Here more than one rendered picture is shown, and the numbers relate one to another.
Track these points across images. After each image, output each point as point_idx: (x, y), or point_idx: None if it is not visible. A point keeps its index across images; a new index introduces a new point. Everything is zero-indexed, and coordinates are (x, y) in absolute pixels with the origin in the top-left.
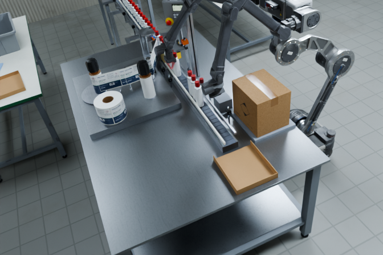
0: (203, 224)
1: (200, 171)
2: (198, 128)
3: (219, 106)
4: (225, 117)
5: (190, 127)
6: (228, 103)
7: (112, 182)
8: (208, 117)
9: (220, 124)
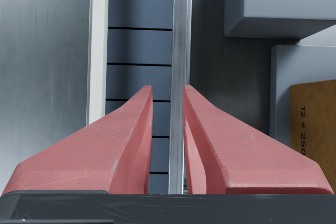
0: None
1: None
2: (62, 81)
3: (235, 19)
4: (234, 84)
5: (28, 49)
6: (300, 26)
7: None
8: (132, 72)
9: (165, 170)
